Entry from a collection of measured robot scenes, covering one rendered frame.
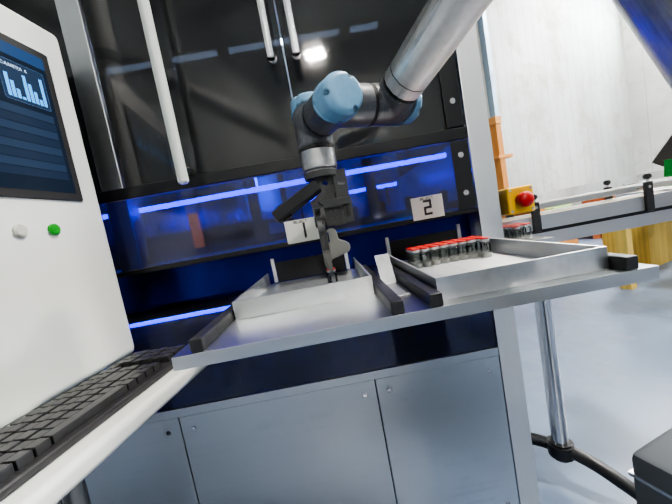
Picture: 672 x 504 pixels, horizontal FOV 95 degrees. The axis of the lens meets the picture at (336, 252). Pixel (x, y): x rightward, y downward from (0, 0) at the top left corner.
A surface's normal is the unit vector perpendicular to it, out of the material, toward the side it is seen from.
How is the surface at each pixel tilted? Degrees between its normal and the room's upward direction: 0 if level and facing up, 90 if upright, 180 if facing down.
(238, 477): 90
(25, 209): 90
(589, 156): 90
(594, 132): 90
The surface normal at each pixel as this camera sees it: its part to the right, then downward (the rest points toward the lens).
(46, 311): 0.98, -0.17
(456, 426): 0.04, 0.08
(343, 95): 0.41, 0.00
